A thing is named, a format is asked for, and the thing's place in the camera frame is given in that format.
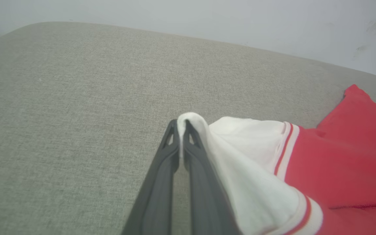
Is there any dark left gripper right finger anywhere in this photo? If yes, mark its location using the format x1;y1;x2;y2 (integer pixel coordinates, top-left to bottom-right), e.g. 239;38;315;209
183;119;243;235

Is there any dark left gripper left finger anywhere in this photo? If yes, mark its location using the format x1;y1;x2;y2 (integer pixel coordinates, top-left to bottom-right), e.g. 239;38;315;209
121;119;180;235

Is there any red and white basketball jersey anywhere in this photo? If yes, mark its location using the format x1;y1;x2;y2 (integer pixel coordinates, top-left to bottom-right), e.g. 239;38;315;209
177;84;376;235

